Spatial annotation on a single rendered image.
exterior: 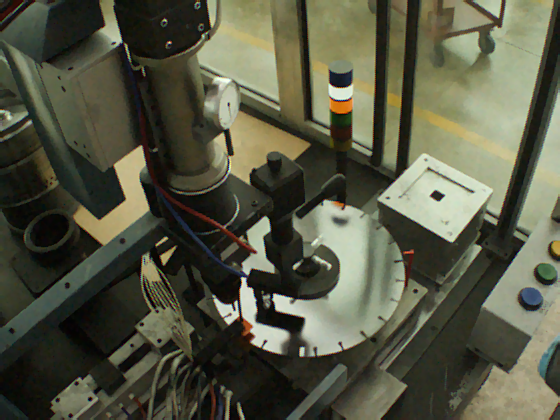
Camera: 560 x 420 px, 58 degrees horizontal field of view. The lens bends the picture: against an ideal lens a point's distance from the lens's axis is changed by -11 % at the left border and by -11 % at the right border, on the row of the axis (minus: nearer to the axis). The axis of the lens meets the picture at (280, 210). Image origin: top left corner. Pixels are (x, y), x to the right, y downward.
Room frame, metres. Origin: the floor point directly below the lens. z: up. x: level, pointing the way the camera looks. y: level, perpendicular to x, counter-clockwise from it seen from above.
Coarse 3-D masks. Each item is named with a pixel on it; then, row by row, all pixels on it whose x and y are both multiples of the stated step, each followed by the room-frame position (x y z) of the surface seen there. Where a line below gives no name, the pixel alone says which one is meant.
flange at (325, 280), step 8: (320, 248) 0.60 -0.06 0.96; (328, 248) 0.60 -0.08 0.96; (320, 256) 0.58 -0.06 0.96; (328, 256) 0.58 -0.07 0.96; (336, 256) 0.58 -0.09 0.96; (336, 264) 0.56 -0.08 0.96; (296, 272) 0.55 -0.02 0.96; (304, 272) 0.54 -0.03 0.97; (312, 272) 0.54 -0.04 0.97; (320, 272) 0.55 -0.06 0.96; (328, 272) 0.55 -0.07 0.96; (336, 272) 0.55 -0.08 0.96; (304, 280) 0.54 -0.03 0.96; (312, 280) 0.54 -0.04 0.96; (320, 280) 0.53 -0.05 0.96; (328, 280) 0.53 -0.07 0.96; (336, 280) 0.53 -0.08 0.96; (304, 288) 0.52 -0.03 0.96; (312, 288) 0.52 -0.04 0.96; (320, 288) 0.52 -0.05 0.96; (328, 288) 0.52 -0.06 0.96; (304, 296) 0.51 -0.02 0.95; (312, 296) 0.51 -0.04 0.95
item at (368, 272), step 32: (256, 224) 0.68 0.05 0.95; (320, 224) 0.66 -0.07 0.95; (352, 224) 0.66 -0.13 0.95; (256, 256) 0.61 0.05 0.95; (352, 256) 0.58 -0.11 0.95; (384, 256) 0.58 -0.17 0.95; (352, 288) 0.52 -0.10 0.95; (384, 288) 0.51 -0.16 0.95; (256, 320) 0.48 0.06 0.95; (288, 320) 0.47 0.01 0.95; (320, 320) 0.46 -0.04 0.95; (352, 320) 0.46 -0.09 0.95; (320, 352) 0.41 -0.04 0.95
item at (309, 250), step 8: (320, 240) 0.59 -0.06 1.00; (304, 248) 0.57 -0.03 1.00; (312, 248) 0.57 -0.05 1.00; (304, 256) 0.55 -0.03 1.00; (312, 256) 0.55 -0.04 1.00; (296, 264) 0.54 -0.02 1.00; (304, 264) 0.55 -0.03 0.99; (312, 264) 0.55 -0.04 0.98; (320, 264) 0.54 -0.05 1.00; (328, 264) 0.54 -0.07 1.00
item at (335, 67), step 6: (336, 60) 0.87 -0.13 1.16; (330, 66) 0.86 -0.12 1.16; (336, 66) 0.85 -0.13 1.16; (342, 66) 0.85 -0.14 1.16; (348, 66) 0.85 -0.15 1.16; (330, 72) 0.84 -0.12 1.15; (336, 72) 0.83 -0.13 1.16; (342, 72) 0.83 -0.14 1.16; (348, 72) 0.83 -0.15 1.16; (330, 78) 0.84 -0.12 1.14; (336, 78) 0.83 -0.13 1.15; (342, 78) 0.83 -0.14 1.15; (348, 78) 0.83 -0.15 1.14; (336, 84) 0.83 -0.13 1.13; (342, 84) 0.83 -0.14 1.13; (348, 84) 0.83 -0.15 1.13
